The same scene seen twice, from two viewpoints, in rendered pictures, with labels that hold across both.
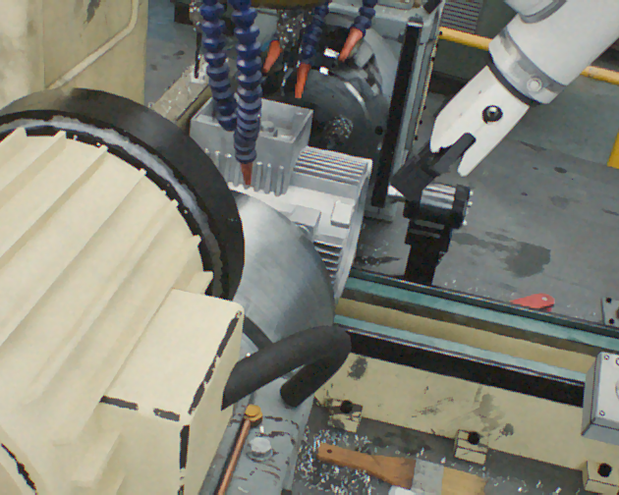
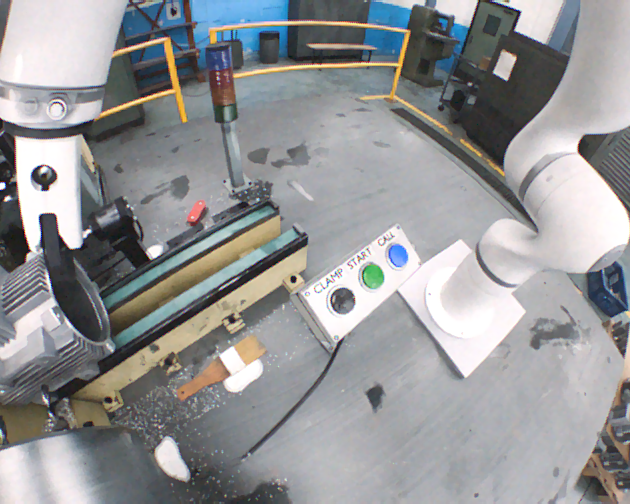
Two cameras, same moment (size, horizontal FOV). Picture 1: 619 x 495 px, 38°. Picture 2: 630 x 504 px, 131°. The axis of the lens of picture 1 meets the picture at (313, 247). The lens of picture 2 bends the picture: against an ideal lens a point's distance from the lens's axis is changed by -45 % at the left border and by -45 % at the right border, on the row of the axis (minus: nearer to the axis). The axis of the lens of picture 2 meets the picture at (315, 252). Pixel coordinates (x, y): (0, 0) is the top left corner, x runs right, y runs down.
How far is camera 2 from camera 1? 0.70 m
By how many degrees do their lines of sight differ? 43
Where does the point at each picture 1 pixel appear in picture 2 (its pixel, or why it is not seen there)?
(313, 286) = (82, 481)
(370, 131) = not seen: hidden behind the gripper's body
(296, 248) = (38, 477)
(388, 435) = (196, 352)
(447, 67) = (113, 124)
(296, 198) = (23, 330)
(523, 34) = (6, 65)
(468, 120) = (28, 204)
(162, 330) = not seen: outside the picture
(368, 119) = not seen: hidden behind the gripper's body
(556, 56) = (57, 57)
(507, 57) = (8, 104)
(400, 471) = (219, 371)
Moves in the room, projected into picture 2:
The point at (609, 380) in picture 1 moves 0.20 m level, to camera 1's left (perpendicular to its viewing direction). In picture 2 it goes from (322, 309) to (176, 441)
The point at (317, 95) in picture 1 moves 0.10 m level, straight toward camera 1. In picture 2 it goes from (8, 217) to (8, 247)
